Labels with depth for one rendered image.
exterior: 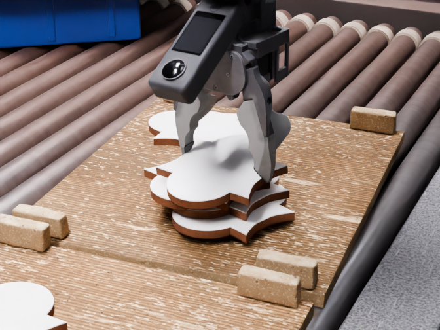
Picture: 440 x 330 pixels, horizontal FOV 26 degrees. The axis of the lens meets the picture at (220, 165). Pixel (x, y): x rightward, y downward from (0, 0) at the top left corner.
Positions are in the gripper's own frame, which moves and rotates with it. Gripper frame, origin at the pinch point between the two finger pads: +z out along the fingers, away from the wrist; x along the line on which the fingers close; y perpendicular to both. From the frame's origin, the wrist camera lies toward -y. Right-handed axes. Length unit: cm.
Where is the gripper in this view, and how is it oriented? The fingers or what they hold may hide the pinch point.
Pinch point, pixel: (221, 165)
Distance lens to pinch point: 100.6
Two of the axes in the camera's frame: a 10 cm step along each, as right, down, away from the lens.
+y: 6.0, -3.5, 7.2
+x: -8.0, -2.5, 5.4
